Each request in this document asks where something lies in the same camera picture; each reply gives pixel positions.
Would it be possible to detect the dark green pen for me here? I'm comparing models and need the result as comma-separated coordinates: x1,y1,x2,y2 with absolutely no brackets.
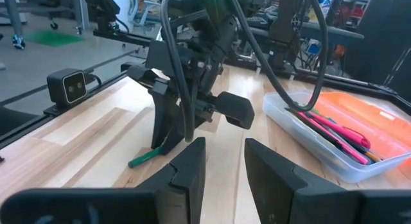
127,146,165,169

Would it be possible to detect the black table-level camera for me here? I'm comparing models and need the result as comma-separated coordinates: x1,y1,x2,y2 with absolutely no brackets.
46,67,89,108

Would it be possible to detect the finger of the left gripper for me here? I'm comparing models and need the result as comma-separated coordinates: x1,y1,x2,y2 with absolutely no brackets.
159,104,207,155
150,85,177,150

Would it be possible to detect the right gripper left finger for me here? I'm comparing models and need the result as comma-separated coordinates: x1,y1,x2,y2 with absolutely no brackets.
134,137,207,224

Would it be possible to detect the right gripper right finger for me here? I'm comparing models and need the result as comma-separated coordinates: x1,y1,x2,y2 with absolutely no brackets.
244,138,363,224

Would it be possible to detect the thin pink pen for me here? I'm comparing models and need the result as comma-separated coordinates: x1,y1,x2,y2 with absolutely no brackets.
295,111,371,166

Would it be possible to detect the green floor mat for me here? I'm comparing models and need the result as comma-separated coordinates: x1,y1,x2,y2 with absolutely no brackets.
24,30,85,47

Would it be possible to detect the thick black cable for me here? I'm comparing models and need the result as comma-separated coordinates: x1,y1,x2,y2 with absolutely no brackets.
227,0,329,113
159,0,197,144

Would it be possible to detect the grey wheeled table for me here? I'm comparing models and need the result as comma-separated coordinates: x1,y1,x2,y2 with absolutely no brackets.
0,0,89,51

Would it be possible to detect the pink highlighter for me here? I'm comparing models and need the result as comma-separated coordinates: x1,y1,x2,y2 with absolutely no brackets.
307,110,372,150

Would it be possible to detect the clear box with orange lid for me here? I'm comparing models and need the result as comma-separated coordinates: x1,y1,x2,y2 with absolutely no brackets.
261,90,411,184

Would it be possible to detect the black partition panel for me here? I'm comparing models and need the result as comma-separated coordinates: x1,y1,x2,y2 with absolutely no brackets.
344,0,411,101

